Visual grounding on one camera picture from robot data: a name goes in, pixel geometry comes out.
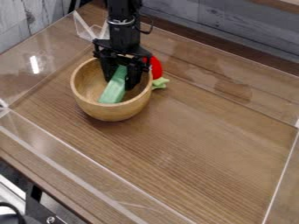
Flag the clear acrylic corner bracket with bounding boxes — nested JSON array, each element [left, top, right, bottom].
[[73, 11, 110, 41]]

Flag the brown wooden bowl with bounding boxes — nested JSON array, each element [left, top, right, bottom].
[[70, 58, 154, 122]]

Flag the black metal table frame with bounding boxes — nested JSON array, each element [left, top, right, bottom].
[[25, 185, 69, 224]]

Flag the black cable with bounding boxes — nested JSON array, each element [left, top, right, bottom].
[[0, 201, 27, 224]]

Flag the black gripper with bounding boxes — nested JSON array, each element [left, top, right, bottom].
[[93, 20, 153, 91]]

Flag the green rectangular block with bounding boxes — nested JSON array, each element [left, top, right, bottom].
[[98, 66, 127, 104]]

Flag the red plush strawberry toy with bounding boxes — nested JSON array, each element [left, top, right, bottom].
[[143, 56, 170, 90]]

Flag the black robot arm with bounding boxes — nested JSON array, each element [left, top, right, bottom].
[[93, 0, 154, 90]]

